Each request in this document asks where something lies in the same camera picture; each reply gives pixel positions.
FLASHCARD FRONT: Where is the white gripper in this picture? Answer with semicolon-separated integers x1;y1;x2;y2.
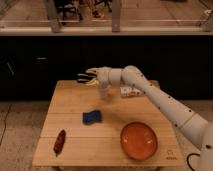
85;67;110;85

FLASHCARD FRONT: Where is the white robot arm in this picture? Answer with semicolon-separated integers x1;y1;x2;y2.
86;65;213;171

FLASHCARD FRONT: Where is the blue sponge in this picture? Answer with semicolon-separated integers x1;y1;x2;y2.
82;110;102;125

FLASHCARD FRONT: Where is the wooden table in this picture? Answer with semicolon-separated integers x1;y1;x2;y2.
33;80;183;167

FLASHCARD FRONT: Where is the black office chair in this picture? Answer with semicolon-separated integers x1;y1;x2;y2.
54;0;83;20

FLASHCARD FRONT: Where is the orange plate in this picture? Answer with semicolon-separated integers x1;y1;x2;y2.
120;122;158;161

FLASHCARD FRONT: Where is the black cable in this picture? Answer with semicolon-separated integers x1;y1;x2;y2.
186;152;202;171

